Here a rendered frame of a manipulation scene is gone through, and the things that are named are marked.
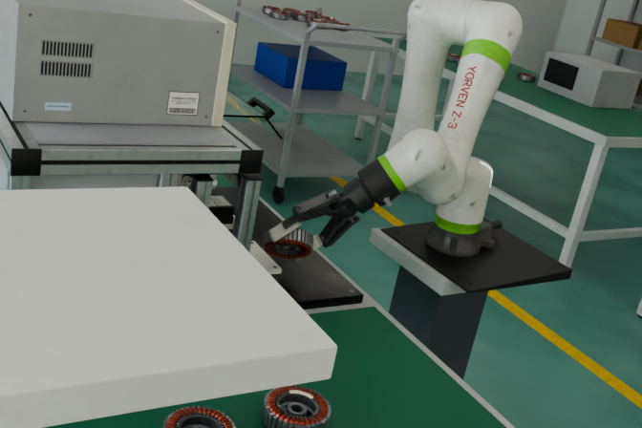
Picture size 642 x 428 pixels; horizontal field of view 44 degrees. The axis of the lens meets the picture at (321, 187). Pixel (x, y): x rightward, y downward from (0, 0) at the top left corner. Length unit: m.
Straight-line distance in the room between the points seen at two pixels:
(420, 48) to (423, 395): 0.90
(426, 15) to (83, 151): 0.98
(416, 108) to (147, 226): 1.30
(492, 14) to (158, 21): 0.85
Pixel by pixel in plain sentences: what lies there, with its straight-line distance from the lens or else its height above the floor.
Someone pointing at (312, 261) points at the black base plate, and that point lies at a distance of 1.89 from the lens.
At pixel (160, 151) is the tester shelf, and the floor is 1.11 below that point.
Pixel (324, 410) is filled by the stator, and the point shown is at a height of 0.79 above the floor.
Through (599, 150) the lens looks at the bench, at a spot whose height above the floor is 0.67.
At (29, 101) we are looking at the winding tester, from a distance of 1.46.
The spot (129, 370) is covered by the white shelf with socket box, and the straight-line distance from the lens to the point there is 0.63.
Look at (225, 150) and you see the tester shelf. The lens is 1.44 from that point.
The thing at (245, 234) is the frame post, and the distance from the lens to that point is 1.56.
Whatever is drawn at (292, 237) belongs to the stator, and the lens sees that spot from 1.70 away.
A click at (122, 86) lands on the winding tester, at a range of 1.49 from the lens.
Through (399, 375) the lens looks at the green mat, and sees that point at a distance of 1.56.
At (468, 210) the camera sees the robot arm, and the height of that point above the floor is 0.89.
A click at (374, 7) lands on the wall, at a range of 8.29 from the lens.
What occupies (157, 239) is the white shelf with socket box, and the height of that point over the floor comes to 1.21.
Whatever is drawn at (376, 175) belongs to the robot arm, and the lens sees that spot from 1.68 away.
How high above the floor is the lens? 1.56
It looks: 19 degrees down
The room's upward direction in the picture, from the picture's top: 11 degrees clockwise
